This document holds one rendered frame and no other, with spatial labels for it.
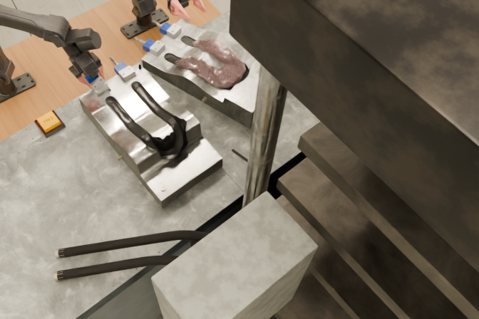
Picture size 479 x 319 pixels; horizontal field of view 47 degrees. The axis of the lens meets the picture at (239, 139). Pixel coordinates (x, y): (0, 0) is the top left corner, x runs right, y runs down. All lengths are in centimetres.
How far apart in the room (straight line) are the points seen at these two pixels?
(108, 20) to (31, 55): 34
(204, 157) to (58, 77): 69
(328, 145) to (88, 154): 108
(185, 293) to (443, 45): 65
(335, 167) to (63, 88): 132
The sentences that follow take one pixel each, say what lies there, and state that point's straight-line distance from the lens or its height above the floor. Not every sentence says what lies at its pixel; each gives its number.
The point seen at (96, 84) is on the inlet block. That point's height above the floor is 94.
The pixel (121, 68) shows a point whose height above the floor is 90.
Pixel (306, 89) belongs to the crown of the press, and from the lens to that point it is 83.
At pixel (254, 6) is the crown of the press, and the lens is 83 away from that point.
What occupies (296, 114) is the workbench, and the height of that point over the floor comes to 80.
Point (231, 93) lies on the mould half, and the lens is 197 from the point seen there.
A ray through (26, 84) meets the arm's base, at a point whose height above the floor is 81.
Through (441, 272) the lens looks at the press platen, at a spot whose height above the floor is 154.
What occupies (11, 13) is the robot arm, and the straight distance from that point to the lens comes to 186.
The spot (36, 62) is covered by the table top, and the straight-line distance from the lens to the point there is 230.
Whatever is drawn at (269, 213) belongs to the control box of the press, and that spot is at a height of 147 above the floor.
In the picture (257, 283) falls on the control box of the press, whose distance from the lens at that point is 109.
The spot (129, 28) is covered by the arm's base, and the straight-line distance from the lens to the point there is 232.
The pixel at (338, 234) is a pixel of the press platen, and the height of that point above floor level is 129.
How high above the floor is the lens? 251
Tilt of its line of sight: 59 degrees down
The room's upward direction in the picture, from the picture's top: 5 degrees clockwise
